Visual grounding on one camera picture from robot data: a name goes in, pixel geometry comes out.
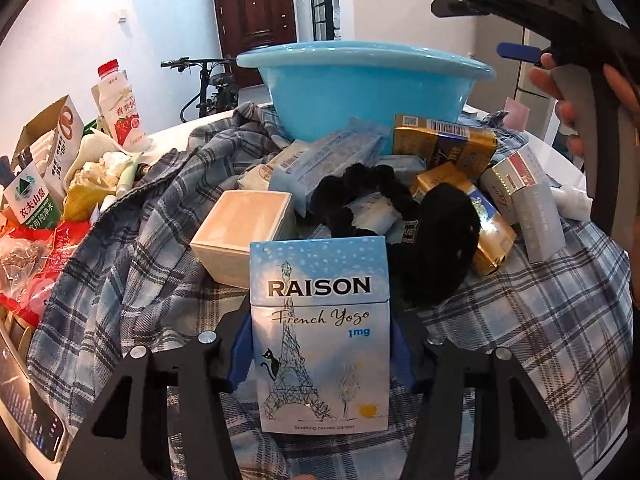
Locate red plastic bag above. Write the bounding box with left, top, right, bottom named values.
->
left=0, top=220, right=91, bottom=321

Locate open cardboard carton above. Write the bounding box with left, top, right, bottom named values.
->
left=12, top=95, right=86, bottom=201

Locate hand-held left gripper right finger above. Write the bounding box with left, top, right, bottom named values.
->
left=389, top=310, right=583, bottom=480

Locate pink card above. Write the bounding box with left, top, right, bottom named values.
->
left=502, top=96, right=530, bottom=133

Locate beige square box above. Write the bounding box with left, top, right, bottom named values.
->
left=190, top=190, right=296, bottom=286

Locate gold cigarette pack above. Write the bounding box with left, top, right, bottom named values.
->
left=391, top=114, right=498, bottom=181
left=411, top=162, right=517, bottom=277

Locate white tissue packet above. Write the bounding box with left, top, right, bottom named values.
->
left=237, top=140, right=311, bottom=193

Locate white red cigarette pack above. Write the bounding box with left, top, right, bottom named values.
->
left=479, top=142, right=551, bottom=226

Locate dark red door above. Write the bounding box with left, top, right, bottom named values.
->
left=211, top=0, right=296, bottom=88

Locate crumpled white tissue pile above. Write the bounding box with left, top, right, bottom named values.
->
left=75, top=130, right=146, bottom=196

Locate black fuzzy pouch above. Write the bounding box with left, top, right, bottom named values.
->
left=387, top=182, right=482, bottom=306

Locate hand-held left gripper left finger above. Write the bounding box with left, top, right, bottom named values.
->
left=57, top=304, right=254, bottom=480

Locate blue plaid shirt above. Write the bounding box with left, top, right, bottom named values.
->
left=30, top=102, right=636, bottom=480

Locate yellow plastic bag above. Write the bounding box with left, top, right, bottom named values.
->
left=62, top=180, right=108, bottom=223

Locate light blue cigarette pack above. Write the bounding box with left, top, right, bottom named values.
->
left=249, top=235, right=392, bottom=435

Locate black scrunchie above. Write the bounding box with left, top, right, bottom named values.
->
left=311, top=164, right=421, bottom=247

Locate person's right hand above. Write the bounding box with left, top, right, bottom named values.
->
left=528, top=52, right=587, bottom=159

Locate red cap milk bottle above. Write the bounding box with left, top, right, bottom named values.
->
left=91, top=59, right=147, bottom=153

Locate light blue plastic basin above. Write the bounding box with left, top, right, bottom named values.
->
left=236, top=40, right=496, bottom=157

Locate black electric bike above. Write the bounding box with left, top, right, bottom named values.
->
left=160, top=55, right=261, bottom=123

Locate light blue tissue packet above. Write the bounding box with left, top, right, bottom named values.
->
left=270, top=117, right=391, bottom=216

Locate small tissue packet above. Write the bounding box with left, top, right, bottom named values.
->
left=350, top=190, right=416, bottom=246

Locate slim silver box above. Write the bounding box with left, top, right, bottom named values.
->
left=515, top=180, right=567, bottom=264

